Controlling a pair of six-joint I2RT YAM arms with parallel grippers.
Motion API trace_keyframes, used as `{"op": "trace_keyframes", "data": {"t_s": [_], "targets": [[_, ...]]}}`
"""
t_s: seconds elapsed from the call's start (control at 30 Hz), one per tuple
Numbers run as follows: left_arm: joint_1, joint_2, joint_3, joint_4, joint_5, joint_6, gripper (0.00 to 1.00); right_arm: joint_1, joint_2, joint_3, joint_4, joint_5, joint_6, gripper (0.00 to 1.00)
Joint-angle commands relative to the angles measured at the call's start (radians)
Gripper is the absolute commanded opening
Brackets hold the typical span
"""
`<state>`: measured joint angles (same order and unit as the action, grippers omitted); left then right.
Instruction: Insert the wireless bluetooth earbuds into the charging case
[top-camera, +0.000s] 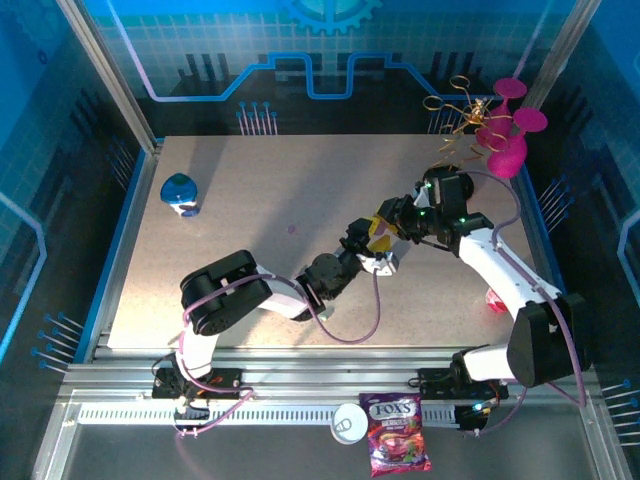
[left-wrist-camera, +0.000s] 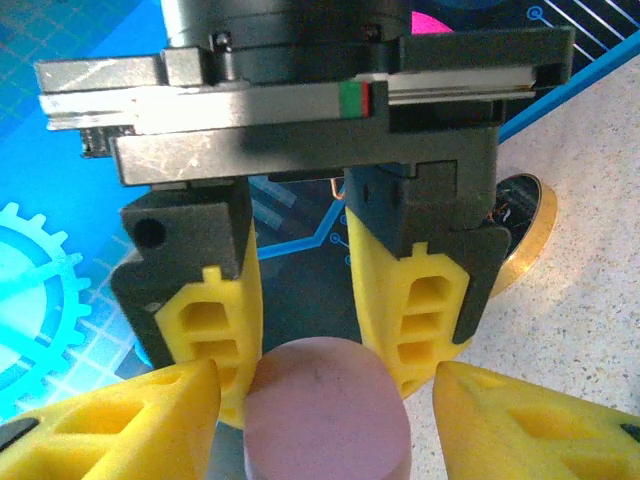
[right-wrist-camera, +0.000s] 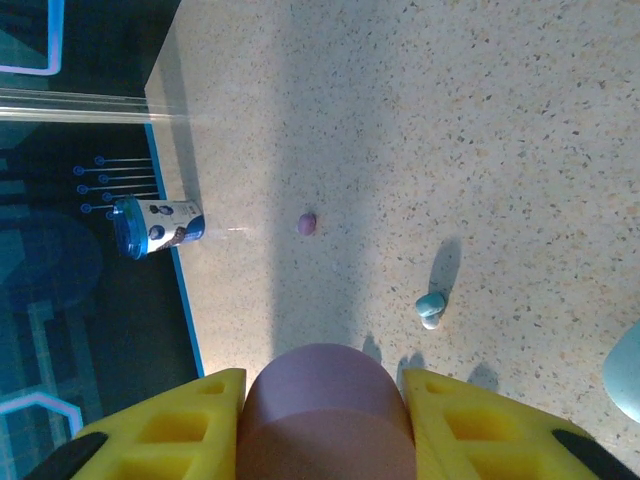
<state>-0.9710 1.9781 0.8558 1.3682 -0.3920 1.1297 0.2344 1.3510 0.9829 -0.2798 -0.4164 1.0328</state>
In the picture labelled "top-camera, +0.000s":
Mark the white slotted cable duct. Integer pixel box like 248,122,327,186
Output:
77,403,464,427

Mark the gold wire glass rack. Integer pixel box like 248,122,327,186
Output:
422,74,506,171

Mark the aluminium frame rail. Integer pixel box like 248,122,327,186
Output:
59,347,601,401

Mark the black controller box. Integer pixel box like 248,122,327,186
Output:
454,403,494,434

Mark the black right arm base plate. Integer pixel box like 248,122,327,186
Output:
417,367,510,401

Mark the red plastic object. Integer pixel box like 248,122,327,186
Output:
485,288,509,314

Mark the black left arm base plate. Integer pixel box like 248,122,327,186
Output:
151,367,246,401

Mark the aluminium frame post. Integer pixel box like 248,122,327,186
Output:
522,0,604,111
54,0,161,154

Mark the blue white figurine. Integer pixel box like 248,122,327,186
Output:
159,172,200,219

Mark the pink stemmed glass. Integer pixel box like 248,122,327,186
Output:
487,107,550,180
474,77,529,154

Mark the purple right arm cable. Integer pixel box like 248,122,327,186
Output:
457,168,589,436

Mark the purple Fox's candy bag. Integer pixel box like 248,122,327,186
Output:
358,392,433,477

